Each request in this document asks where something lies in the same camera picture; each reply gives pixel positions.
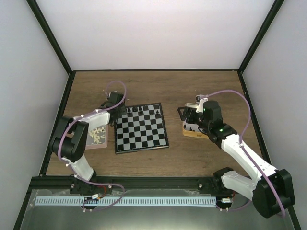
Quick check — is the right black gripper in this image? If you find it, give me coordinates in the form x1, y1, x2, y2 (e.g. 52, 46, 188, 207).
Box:
177, 107, 211, 130

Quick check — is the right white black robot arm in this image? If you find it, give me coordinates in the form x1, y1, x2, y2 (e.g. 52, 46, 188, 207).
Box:
177, 98, 295, 218

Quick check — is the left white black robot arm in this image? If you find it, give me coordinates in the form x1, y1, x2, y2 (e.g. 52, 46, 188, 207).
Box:
49, 91, 126, 194

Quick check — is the pile of white chess pieces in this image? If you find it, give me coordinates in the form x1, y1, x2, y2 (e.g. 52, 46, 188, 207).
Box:
87, 126, 106, 145

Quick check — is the yellow metal tin box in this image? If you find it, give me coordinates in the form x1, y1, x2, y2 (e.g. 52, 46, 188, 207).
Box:
182, 103, 209, 139

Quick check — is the black grey chessboard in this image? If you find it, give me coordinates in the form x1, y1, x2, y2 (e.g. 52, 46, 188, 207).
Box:
114, 103, 169, 154

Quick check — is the pink tray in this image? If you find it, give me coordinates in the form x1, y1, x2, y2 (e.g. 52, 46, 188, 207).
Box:
85, 124, 108, 150

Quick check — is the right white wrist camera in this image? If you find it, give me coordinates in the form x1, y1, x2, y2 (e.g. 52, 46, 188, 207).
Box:
196, 94, 208, 113

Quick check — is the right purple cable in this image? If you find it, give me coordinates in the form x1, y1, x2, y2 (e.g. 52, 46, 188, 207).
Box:
203, 90, 287, 218

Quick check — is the purple cable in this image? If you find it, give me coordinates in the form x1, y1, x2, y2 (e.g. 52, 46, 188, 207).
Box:
203, 90, 287, 218
57, 80, 127, 213

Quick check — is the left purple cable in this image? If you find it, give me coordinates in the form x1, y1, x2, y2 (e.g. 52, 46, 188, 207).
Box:
57, 80, 127, 213

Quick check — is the black aluminium mounting rail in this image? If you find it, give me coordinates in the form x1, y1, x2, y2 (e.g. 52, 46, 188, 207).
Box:
31, 175, 243, 195

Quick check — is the light blue slotted cable duct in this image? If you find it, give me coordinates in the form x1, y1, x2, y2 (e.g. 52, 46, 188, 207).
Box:
35, 196, 216, 207

